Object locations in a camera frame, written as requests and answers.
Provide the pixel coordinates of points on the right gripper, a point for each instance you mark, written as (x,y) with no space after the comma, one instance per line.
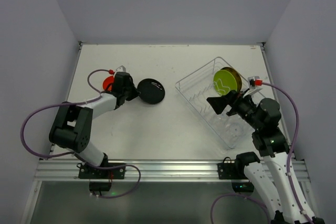
(230,101)

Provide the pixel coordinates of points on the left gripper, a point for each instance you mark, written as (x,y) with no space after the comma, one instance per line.
(128,91)

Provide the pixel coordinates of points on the green plate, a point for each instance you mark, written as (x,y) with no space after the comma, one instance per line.
(224,82)

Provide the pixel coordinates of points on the yellow patterned plate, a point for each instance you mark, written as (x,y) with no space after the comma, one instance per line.
(236,76)

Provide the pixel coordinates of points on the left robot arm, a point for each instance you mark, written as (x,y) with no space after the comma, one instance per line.
(71,128)

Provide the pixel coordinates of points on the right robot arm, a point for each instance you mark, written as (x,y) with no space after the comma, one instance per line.
(270,169)

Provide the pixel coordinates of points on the black plate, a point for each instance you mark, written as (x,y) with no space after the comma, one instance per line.
(151,91)

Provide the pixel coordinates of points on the orange bowl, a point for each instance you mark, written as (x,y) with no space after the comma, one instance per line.
(108,83)

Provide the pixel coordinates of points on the clear glass cup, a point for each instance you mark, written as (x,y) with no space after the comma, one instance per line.
(234,132)

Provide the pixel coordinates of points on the white wire dish rack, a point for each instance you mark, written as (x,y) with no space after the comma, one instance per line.
(211,91)

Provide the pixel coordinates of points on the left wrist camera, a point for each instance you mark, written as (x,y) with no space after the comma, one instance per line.
(121,69)

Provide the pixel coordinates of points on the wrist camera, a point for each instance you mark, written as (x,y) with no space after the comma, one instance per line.
(254,82)
(121,69)

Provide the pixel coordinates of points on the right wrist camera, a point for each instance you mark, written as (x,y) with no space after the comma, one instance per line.
(254,82)

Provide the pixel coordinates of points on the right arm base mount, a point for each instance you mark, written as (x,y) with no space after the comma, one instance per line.
(227,170)

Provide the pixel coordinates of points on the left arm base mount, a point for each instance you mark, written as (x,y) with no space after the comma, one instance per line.
(88,172)

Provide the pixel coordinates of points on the aluminium mounting rail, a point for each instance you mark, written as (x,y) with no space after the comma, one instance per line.
(66,170)

